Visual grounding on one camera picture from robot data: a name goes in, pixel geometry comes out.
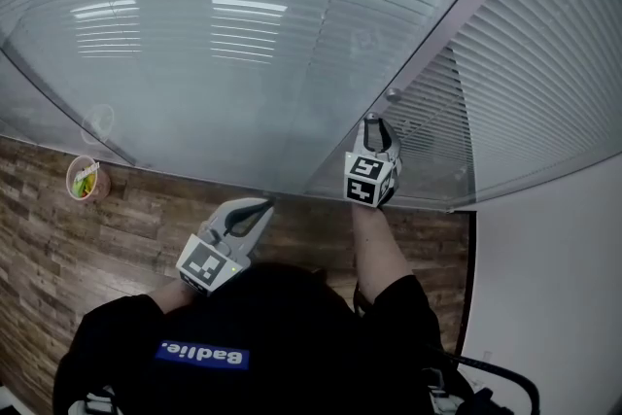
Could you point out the white wall socket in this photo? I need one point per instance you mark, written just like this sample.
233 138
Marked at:
487 356

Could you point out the black baseboard strip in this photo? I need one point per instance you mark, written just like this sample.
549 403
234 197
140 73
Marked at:
472 257

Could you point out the person's black shirt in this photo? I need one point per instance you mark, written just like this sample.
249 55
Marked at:
291 345

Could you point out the grey partition frame post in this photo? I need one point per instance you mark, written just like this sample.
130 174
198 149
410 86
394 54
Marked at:
439 36
68 104

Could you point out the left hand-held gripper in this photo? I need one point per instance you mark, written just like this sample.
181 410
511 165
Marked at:
204 263

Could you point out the person's right forearm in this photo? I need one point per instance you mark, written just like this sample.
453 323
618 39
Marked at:
379 252

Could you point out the person's left forearm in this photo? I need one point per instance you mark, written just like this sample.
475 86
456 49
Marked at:
172 296

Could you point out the instant noodle cup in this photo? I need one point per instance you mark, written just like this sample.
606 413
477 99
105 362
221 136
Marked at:
87 177

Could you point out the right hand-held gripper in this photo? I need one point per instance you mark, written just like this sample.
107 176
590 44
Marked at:
364 180

